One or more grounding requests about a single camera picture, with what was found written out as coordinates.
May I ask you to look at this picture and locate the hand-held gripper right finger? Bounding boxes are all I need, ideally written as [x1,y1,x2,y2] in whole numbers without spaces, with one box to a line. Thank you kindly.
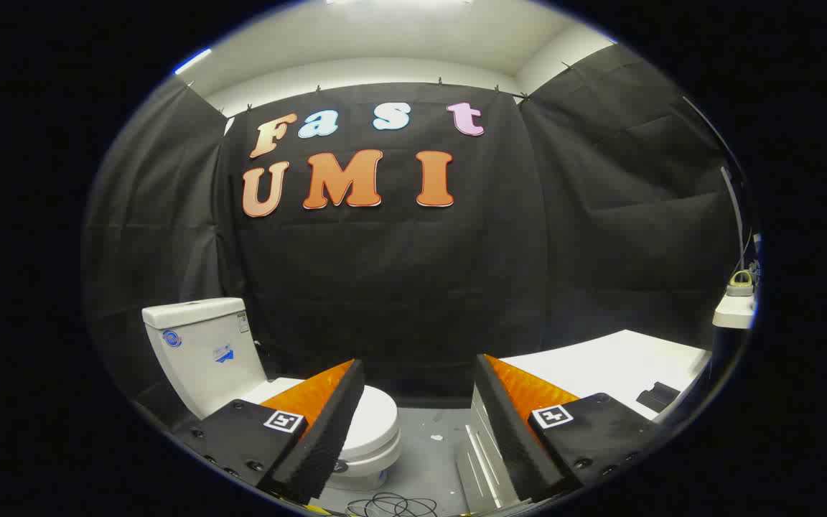
[474,353,663,504]

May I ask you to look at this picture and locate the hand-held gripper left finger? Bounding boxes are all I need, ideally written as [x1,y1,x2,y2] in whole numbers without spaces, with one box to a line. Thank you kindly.
[172,358,366,506]

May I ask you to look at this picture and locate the white toilet lid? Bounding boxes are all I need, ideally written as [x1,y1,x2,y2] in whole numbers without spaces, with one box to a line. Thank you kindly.
[241,377,400,455]

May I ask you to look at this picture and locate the white toilet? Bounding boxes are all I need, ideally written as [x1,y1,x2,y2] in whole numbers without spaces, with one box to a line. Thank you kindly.
[142,298,403,493]

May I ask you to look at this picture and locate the small black flat object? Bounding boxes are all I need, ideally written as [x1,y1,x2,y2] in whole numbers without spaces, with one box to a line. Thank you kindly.
[636,383,680,412]

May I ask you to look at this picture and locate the black backdrop cloth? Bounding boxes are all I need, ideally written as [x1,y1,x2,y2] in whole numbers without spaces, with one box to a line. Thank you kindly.
[83,45,744,432]

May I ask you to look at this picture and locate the small white shelf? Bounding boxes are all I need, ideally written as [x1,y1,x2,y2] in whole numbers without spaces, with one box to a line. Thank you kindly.
[713,294,757,330]

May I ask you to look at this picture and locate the black cables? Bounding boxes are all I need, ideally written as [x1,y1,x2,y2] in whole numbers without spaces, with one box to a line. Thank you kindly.
[345,492,439,517]

